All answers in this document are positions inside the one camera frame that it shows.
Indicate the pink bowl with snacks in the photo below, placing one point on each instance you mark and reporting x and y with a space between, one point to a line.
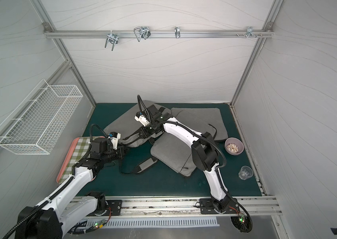
234 146

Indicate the metal hook clamp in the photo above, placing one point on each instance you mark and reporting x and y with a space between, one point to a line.
249 34
142 32
112 39

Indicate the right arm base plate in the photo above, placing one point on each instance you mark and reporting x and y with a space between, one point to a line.
208 206

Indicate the metal hook clamp left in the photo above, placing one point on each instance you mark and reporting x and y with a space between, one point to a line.
112 39

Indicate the clear plastic cup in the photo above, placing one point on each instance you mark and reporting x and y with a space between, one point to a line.
245 173

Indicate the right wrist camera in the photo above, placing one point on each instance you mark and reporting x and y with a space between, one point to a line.
142 119

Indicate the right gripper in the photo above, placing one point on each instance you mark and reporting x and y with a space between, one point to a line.
157 114

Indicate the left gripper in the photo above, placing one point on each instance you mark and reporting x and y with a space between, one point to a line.
121 152

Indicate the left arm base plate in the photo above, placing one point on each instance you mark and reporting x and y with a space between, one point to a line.
112 208

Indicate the white wire basket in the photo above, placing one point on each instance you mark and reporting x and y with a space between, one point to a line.
35 125

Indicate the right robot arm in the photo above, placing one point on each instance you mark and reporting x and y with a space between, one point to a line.
205 154

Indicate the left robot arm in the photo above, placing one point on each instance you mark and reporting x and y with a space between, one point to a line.
52 218

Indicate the grey laptop sleeve front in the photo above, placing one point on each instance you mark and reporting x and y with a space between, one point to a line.
175 153

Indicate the aluminium crossbar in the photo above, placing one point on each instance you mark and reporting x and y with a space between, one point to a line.
155 34

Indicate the grey laptop bag with strap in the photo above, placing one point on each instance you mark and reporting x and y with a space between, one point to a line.
129 129

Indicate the metal hook clamp right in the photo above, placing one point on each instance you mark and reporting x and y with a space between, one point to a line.
249 34

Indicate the metal hook small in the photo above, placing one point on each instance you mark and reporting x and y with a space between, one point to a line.
177 32

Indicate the metal hook clamp middle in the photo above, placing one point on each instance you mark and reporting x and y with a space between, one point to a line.
142 32

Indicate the green checkered cloth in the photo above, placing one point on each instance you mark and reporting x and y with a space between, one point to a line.
75 158

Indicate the grey laptop sleeve back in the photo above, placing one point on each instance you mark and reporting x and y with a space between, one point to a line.
212 116

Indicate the aluminium front rail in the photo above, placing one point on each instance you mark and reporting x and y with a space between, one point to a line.
133 207

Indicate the grey laptop sleeve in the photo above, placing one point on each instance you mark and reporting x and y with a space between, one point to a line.
175 153
212 116

